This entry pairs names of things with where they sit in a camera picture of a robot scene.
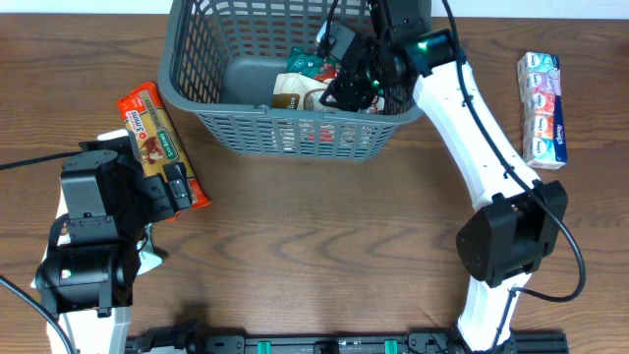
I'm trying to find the green Nescafe coffee bag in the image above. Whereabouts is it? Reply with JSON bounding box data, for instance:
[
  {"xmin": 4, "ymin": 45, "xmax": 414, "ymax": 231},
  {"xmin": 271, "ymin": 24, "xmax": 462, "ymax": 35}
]
[{"xmin": 286, "ymin": 46, "xmax": 387, "ymax": 144}]

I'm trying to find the grey plastic basket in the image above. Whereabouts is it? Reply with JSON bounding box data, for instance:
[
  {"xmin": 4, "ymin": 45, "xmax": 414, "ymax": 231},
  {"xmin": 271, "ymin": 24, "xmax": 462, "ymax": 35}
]
[{"xmin": 158, "ymin": 0, "xmax": 423, "ymax": 159}]

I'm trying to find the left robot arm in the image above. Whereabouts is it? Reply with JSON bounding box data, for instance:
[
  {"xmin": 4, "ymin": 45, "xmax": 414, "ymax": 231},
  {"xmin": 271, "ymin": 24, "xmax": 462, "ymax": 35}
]
[{"xmin": 34, "ymin": 129, "xmax": 192, "ymax": 353}]

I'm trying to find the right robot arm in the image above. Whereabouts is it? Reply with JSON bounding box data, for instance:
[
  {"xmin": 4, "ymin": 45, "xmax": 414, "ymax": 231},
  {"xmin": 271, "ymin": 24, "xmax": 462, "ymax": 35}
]
[{"xmin": 316, "ymin": 1, "xmax": 567, "ymax": 353}]

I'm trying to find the San Remo spaghetti packet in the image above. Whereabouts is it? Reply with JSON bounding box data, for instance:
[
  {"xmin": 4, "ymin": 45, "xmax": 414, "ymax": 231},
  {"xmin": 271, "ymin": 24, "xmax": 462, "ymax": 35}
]
[{"xmin": 117, "ymin": 82, "xmax": 210, "ymax": 208}]

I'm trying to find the light blue snack bar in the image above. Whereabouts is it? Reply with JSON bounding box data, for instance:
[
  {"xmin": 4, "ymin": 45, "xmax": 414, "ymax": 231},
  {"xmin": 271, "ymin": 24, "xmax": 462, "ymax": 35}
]
[{"xmin": 137, "ymin": 223, "xmax": 163, "ymax": 275}]

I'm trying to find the Kleenex tissue multipack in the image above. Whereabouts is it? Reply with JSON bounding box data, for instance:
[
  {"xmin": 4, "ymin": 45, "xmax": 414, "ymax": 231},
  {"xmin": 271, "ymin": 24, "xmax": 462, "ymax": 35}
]
[{"xmin": 517, "ymin": 52, "xmax": 568, "ymax": 170}]

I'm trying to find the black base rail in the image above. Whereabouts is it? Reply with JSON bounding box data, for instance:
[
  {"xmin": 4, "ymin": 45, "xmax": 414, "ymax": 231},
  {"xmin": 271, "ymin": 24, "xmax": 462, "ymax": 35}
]
[{"xmin": 125, "ymin": 319, "xmax": 569, "ymax": 354}]

